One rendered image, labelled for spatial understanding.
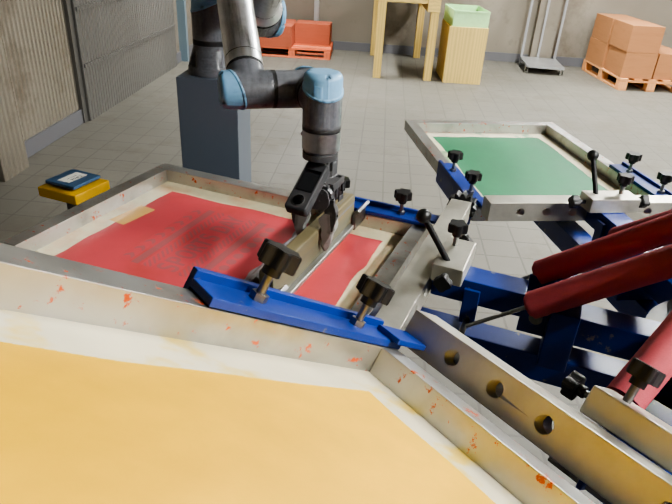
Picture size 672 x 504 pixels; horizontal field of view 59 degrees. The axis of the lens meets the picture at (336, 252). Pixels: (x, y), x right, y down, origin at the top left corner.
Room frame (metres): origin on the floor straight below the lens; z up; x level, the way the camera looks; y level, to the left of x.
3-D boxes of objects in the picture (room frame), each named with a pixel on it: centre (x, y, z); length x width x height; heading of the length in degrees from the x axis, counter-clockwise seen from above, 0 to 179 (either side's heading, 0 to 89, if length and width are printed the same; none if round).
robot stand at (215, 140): (1.82, 0.40, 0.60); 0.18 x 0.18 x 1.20; 87
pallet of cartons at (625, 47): (8.18, -3.77, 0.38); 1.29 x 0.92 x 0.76; 177
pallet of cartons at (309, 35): (8.70, 0.76, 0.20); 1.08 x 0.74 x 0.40; 87
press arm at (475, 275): (0.97, -0.28, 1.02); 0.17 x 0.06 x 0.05; 69
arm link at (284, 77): (1.21, 0.09, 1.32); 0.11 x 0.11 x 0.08; 17
